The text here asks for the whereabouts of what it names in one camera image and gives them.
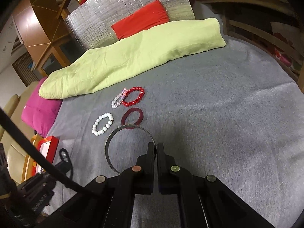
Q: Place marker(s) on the wooden cabinet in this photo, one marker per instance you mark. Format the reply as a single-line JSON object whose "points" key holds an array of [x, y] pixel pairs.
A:
{"points": [[45, 35]]}

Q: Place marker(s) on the grey bed blanket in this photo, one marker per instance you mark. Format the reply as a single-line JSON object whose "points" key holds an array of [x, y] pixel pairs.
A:
{"points": [[232, 112]]}

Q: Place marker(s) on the orange jewelry box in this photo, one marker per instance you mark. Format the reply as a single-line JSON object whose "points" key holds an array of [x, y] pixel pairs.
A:
{"points": [[29, 163]]}

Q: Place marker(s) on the dark red flat bangle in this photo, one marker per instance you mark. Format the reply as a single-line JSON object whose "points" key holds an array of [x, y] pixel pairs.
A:
{"points": [[133, 116]]}

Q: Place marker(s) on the red box lid tray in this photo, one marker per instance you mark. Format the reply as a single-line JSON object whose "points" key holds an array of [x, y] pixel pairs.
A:
{"points": [[47, 147]]}

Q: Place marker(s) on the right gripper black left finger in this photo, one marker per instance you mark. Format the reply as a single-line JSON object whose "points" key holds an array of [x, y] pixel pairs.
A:
{"points": [[136, 180]]}

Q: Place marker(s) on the wooden shelf frame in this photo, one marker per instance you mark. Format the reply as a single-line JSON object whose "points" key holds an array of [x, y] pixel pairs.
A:
{"points": [[272, 25]]}

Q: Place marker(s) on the silver foil insulation panel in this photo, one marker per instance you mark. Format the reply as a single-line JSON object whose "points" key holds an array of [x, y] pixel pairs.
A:
{"points": [[91, 22]]}

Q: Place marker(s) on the red small cushion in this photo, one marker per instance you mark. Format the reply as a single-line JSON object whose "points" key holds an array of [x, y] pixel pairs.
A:
{"points": [[150, 15]]}

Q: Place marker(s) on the light green bolster pillow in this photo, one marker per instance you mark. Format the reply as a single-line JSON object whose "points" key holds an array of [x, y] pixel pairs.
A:
{"points": [[99, 68]]}

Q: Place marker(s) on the magenta square pillow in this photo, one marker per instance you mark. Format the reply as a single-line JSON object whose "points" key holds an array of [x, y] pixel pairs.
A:
{"points": [[39, 113]]}

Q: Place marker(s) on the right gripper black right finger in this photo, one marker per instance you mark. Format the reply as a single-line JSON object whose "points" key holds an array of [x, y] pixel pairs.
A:
{"points": [[176, 180]]}

